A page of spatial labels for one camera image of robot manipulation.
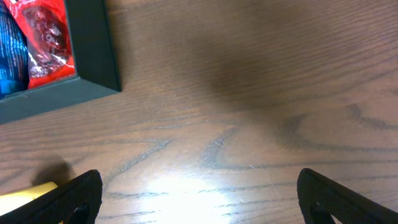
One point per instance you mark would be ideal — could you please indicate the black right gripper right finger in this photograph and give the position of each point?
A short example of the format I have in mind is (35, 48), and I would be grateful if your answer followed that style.
(323, 200)

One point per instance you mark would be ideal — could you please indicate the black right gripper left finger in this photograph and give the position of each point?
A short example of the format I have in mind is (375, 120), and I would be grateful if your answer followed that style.
(77, 201)

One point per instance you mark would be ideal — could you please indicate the blue Oreo cookie pack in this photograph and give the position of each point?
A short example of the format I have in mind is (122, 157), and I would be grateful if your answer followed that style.
(14, 55)

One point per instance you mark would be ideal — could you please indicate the red Hacks candy bag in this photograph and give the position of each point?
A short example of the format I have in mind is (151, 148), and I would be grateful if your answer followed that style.
(44, 23)

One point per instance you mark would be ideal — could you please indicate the yellow Mentos gum bottle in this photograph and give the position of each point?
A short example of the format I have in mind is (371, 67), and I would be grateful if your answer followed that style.
(14, 200)

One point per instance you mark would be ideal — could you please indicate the dark green open box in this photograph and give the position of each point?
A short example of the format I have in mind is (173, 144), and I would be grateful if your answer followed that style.
(96, 68)

